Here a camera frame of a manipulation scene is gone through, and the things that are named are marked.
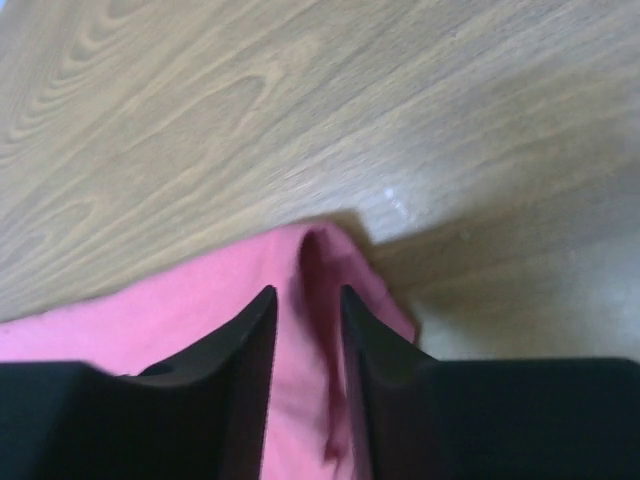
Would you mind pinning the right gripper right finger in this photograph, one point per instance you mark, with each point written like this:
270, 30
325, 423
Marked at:
416, 417

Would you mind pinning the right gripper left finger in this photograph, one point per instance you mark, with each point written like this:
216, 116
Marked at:
198, 414

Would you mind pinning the red t shirt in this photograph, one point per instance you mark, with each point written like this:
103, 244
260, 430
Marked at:
308, 433

